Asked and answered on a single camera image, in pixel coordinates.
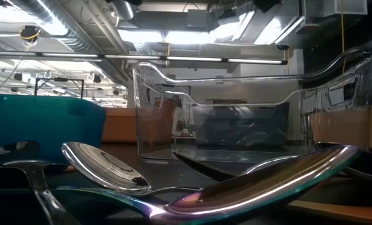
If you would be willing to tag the small blue tray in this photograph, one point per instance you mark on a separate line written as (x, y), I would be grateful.
(45, 125)

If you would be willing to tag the clear plastic bin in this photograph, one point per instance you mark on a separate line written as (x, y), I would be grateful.
(354, 87)

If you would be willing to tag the black metal rack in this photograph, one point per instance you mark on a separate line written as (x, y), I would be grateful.
(59, 80)

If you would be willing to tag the black monitor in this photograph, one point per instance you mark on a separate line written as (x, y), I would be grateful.
(226, 101)

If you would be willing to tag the white ceiling unit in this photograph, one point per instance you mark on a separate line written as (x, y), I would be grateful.
(345, 7)

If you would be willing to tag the grey ceiling box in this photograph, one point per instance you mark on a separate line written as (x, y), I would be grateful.
(198, 20)

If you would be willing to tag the large orange plastic bin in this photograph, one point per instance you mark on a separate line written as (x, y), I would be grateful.
(117, 125)

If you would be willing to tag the silver ventilation duct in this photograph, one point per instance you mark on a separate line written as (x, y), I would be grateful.
(63, 31)

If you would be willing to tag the pile of assorted spoons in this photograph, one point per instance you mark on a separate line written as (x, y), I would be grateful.
(179, 168)

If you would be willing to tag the long ceiling light bar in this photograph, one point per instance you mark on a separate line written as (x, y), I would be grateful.
(142, 58)

